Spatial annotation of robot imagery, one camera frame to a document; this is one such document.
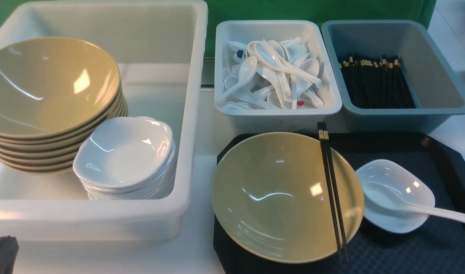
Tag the pile of white spoons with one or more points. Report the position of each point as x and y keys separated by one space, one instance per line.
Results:
x=271 y=75

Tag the stack of tan bowls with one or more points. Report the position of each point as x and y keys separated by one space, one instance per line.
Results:
x=54 y=92

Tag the bundle of black chopsticks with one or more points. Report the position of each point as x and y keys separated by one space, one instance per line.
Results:
x=376 y=83

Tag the small white sauce dish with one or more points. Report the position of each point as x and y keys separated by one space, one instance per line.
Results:
x=405 y=185

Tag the black chopstick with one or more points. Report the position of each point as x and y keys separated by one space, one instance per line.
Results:
x=336 y=190
x=328 y=190

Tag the tan noodle bowl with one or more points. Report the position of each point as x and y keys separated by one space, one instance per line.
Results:
x=270 y=195

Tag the white ceramic soup spoon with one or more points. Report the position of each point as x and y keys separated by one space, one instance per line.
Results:
x=382 y=196

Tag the stack of white dishes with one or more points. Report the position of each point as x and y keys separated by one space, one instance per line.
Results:
x=128 y=158

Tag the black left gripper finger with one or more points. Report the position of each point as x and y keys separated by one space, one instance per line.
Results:
x=9 y=248

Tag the white spoon bin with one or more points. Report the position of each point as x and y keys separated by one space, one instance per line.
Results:
x=259 y=121

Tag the green backdrop cloth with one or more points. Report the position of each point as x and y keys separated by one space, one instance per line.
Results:
x=317 y=11

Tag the grey-blue chopstick bin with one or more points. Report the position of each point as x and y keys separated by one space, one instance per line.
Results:
x=438 y=93

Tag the large white plastic tub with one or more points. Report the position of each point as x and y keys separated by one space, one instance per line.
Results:
x=159 y=46

